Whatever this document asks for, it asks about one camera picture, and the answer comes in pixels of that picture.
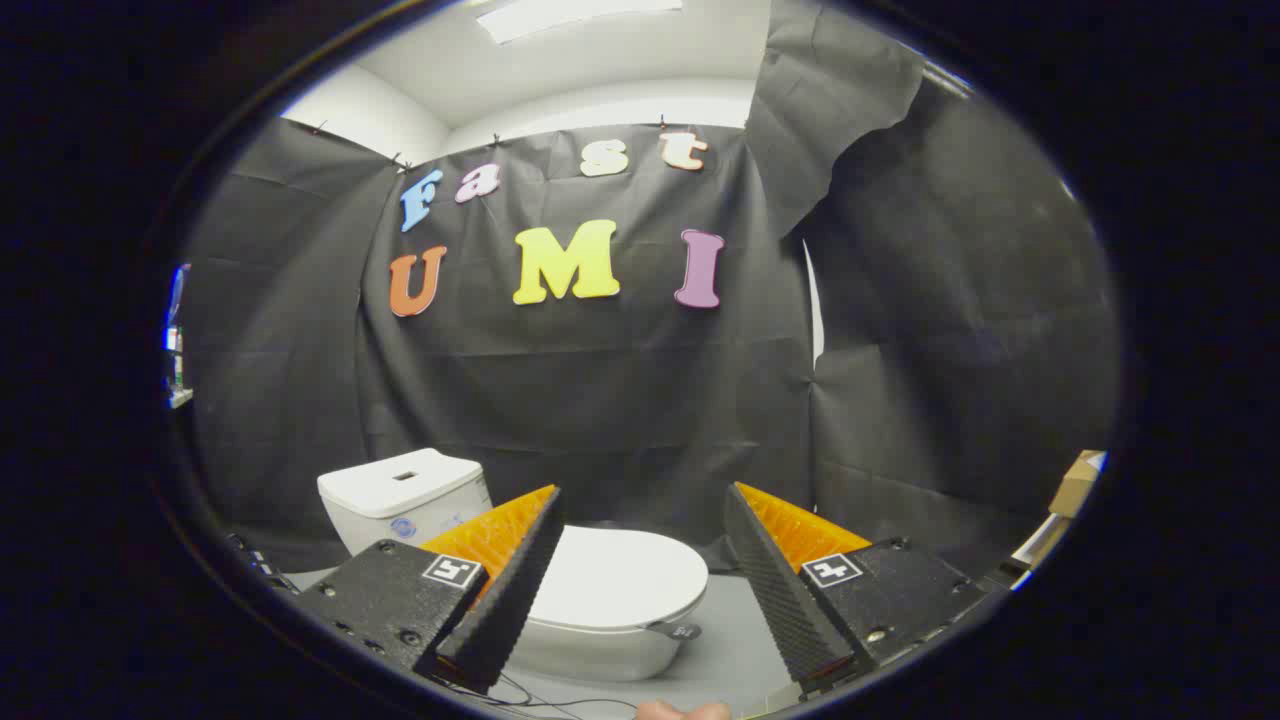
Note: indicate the white toilet lid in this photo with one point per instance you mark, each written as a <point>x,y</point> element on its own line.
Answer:
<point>620,580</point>

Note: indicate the ceiling light panel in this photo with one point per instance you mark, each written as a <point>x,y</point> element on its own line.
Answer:
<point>570,15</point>

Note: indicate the cardboard box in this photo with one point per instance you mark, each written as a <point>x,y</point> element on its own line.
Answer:
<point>1075,485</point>

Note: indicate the black backdrop cloth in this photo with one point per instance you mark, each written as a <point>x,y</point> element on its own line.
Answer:
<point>600,400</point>

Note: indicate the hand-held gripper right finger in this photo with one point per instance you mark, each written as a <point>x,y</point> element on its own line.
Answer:
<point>785,595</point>

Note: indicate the white toilet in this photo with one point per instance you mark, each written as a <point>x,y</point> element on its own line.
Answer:
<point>400,490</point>

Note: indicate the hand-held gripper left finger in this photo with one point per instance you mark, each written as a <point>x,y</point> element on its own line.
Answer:
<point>505,595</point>

